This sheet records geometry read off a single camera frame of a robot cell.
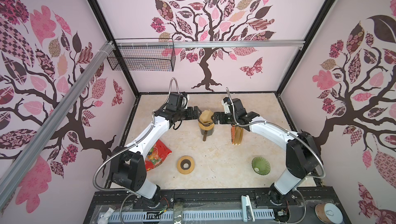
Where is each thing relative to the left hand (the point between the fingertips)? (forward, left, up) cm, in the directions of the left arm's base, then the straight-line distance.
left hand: (194, 114), depth 84 cm
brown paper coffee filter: (+2, -6, -5) cm, 8 cm away
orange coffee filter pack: (-6, -25, -12) cm, 29 cm away
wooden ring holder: (-19, +7, -17) cm, 27 cm away
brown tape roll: (-45, -59, -11) cm, 75 cm away
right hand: (+2, -14, -4) cm, 14 cm away
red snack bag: (-17, +21, -15) cm, 31 cm away
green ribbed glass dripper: (-24, -36, -13) cm, 45 cm away
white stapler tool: (-43, -25, -15) cm, 52 cm away
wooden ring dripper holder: (-3, -6, -5) cm, 9 cm away
